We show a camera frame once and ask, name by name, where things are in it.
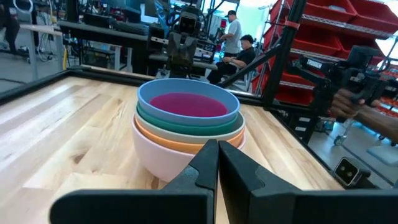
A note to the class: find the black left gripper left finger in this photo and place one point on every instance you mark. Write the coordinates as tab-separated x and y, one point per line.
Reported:
174	202

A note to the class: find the person's hand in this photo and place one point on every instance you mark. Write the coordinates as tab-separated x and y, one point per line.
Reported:
343	104

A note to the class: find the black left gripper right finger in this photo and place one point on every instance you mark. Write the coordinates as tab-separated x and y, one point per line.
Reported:
264	199

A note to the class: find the pale pinkish white bowl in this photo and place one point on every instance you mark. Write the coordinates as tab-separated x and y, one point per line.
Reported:
155	158

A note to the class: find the blue bowl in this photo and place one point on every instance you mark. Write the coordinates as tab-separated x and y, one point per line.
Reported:
155	88

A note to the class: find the green bowl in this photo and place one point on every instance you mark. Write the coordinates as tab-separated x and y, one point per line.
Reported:
174	128

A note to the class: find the grey beige bowl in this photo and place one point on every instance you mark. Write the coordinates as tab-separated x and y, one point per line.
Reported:
174	137

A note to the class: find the seated person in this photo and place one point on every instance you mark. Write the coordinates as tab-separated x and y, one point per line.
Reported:
239	59

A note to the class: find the small magenta red bowl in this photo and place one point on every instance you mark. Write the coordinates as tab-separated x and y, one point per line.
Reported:
186	105

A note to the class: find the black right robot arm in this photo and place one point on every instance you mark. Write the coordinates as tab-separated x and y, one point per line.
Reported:
186	7

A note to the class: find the white side table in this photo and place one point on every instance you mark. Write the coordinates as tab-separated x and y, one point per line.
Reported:
40	29

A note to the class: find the black keyboard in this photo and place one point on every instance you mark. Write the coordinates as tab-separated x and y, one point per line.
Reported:
130	28

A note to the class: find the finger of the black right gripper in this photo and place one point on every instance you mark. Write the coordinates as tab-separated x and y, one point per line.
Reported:
175	70
186	70

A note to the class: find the black table-level camera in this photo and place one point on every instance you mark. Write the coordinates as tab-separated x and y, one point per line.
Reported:
349	171

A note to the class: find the standing person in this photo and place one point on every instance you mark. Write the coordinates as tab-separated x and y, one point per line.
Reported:
234	34

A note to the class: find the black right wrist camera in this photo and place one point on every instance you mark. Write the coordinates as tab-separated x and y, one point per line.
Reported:
189	23

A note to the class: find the orange bowl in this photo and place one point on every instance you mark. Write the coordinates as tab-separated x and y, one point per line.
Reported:
174	146

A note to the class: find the red plastic shelf bin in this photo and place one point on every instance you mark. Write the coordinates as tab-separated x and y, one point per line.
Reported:
376	14
295	90
317	43
329	7

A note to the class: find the person's forearm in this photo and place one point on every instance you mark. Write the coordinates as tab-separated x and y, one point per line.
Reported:
379	123

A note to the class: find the office chair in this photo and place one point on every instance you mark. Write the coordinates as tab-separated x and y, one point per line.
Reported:
245	79

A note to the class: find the cart caster wheel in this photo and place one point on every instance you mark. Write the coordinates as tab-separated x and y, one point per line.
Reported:
339	140

